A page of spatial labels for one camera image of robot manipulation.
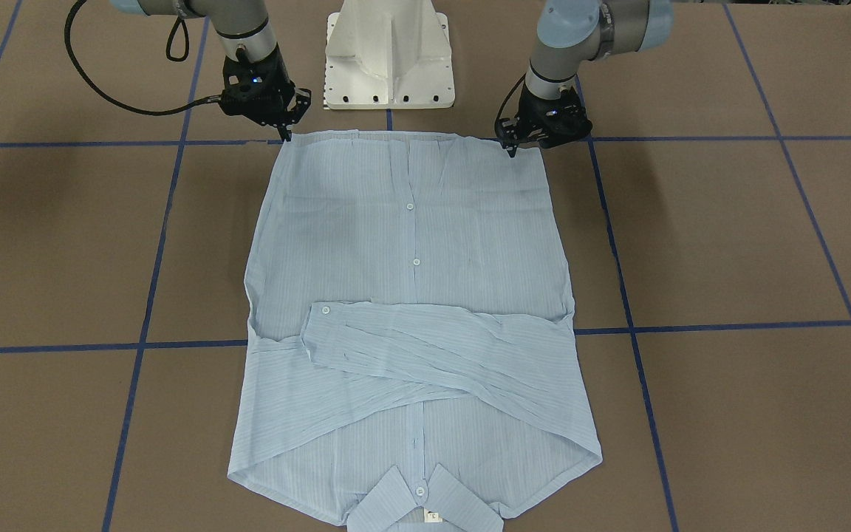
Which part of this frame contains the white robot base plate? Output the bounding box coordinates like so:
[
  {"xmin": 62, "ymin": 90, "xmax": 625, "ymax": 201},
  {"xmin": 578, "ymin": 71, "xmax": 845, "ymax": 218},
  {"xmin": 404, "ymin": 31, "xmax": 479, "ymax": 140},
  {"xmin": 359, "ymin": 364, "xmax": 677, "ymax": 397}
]
[{"xmin": 322, "ymin": 1, "xmax": 456, "ymax": 110}]

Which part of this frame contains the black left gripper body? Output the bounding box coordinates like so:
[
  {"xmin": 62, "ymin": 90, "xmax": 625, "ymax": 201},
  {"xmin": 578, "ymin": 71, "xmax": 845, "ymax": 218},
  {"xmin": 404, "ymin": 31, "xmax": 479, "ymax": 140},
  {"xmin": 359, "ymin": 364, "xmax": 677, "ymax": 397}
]
[{"xmin": 494, "ymin": 80, "xmax": 593, "ymax": 149}]

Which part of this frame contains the light blue button-up shirt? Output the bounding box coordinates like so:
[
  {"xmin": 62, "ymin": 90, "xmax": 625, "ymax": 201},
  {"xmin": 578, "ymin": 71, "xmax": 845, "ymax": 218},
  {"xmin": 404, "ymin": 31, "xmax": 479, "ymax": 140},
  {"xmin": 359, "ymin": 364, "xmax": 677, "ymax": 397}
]
[{"xmin": 227, "ymin": 131, "xmax": 604, "ymax": 531}]

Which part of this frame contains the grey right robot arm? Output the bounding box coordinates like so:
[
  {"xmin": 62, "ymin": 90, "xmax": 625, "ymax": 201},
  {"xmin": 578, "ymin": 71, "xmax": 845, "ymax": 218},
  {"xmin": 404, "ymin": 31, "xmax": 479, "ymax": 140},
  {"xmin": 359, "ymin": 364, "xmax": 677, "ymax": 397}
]
[{"xmin": 112, "ymin": 1, "xmax": 311, "ymax": 142}]

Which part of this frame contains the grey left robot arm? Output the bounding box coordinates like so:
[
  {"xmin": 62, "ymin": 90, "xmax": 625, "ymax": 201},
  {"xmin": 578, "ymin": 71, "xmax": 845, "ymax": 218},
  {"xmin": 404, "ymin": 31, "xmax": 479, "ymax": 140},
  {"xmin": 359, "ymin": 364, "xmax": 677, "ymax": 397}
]
[{"xmin": 494, "ymin": 1, "xmax": 674, "ymax": 158}]

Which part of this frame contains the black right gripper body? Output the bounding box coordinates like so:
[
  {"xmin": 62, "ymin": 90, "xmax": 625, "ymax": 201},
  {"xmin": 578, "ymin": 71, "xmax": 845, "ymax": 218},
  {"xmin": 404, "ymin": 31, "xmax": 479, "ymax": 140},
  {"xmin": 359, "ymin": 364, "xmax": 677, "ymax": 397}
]
[{"xmin": 219, "ymin": 45, "xmax": 312, "ymax": 130}]

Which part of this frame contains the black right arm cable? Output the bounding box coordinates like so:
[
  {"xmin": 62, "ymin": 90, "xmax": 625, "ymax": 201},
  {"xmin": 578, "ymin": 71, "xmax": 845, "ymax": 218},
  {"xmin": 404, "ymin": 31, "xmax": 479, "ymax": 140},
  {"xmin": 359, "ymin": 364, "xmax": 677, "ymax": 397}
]
[{"xmin": 64, "ymin": 0, "xmax": 228, "ymax": 117}]

